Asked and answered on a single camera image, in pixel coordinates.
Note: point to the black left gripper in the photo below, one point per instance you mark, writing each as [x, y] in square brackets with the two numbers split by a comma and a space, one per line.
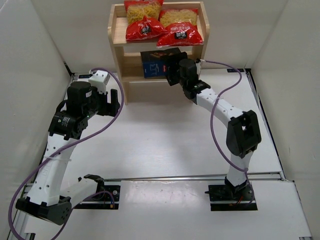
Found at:
[108, 107]

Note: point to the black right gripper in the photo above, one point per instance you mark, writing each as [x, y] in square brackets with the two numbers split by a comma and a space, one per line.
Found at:
[171, 69]

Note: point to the blue Barilla rigatoni box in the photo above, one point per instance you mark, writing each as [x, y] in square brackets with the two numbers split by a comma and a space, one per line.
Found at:
[152, 63]

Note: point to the red fusilli pasta bag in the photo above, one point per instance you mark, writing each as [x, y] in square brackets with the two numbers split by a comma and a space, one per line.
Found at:
[181, 26]
[143, 20]

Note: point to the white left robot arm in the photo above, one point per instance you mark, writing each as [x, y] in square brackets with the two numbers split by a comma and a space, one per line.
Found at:
[86, 187]

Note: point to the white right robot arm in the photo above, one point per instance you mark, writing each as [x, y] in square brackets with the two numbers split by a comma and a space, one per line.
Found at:
[242, 127]

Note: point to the wooden three-tier shelf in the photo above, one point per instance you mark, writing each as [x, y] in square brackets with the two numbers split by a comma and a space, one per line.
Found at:
[126, 55]

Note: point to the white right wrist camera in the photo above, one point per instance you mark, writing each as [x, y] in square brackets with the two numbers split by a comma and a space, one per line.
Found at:
[198, 63]

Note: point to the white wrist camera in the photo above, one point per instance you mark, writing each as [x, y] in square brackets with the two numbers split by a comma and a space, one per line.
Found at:
[198, 63]
[99, 79]

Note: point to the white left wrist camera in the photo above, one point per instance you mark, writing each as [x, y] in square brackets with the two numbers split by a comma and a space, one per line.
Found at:
[99, 79]

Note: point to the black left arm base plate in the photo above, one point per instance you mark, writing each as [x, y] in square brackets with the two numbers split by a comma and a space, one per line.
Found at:
[103, 201]

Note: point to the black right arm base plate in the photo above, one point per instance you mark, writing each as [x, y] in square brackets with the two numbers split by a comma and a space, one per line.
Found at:
[223, 199]

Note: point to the aluminium table rail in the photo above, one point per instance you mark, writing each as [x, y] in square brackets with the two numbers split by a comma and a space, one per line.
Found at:
[63, 136]

